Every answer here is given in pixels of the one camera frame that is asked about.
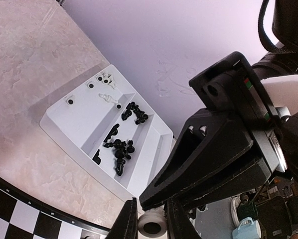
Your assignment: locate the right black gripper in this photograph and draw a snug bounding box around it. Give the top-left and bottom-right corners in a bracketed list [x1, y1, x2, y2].
[139, 51, 288, 209]

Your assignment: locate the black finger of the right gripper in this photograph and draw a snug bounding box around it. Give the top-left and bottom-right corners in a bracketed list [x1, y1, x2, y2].
[172, 159, 271, 210]

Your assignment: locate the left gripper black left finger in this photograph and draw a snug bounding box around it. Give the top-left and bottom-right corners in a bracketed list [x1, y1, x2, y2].
[106, 198, 138, 239]

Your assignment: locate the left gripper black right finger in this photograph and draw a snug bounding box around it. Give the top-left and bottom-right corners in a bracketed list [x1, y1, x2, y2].
[164, 198, 201, 239]

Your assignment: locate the white chess knight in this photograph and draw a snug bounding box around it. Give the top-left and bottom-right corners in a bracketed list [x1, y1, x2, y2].
[138, 207, 167, 238]

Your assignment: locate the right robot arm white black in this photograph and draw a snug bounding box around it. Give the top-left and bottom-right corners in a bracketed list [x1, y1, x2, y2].
[139, 0, 298, 211]

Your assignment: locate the black chess pieces right cluster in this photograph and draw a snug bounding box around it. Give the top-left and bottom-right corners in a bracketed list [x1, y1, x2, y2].
[121, 102, 149, 125]

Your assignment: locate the black chess pieces cluster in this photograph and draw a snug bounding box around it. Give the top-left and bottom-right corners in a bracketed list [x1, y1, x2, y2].
[103, 123, 135, 176]
[121, 102, 149, 125]

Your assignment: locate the black chess piece far left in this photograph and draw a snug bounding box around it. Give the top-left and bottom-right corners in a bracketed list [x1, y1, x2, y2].
[92, 149, 101, 165]

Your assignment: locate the black grey chess board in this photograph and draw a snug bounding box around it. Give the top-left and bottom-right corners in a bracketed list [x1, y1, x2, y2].
[0, 178, 110, 239]

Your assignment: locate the white chess pieces tray pile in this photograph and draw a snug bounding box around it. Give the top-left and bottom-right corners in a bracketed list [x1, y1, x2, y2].
[85, 71, 122, 110]

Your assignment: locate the light blue mug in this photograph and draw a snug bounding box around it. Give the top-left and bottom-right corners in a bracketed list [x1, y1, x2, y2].
[232, 217, 262, 239]

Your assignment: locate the white plastic tray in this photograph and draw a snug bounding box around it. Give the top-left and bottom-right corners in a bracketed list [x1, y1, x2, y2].
[40, 65, 173, 201]

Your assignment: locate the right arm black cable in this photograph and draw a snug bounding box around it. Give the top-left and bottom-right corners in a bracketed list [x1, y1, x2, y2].
[257, 0, 282, 53]

